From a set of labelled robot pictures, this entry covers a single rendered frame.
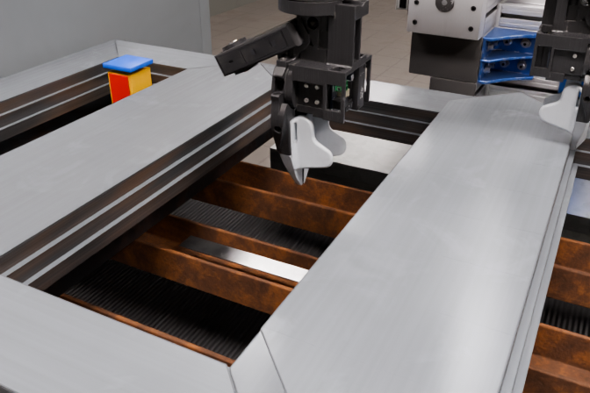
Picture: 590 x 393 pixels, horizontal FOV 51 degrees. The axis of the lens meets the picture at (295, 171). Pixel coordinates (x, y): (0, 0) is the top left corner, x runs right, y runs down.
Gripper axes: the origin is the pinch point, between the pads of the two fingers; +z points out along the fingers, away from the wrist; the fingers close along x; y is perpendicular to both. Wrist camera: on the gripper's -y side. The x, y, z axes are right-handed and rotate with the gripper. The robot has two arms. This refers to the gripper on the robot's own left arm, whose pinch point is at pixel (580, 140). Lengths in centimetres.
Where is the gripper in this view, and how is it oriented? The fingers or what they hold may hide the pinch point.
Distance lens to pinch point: 87.4
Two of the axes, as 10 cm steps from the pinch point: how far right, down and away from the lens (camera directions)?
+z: 0.0, 8.9, 4.6
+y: -8.9, -2.0, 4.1
